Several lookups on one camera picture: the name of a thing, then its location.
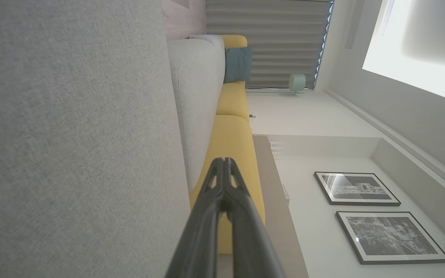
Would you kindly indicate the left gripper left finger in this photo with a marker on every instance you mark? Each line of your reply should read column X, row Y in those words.
column 197, row 239

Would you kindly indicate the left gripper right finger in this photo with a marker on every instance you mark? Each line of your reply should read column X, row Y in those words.
column 251, row 247

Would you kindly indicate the beige wooden ledge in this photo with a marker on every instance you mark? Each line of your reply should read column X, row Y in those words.
column 280, row 224

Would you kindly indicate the yellow sofa section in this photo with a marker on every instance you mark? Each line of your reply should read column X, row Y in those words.
column 232, row 143

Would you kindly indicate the small framed black-white picture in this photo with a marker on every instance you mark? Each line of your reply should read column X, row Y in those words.
column 355, row 189

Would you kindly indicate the grey sofa section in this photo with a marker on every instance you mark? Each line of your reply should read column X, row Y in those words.
column 199, row 108

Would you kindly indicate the large framed black-white picture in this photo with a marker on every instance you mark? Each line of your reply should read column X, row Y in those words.
column 392, row 236

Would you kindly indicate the mint round lamp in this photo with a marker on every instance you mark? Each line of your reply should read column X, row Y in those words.
column 297, row 82

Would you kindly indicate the teal cushion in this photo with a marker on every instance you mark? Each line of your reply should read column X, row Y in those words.
column 238, row 63

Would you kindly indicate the grey window blind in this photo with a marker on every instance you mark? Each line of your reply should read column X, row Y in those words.
column 276, row 42

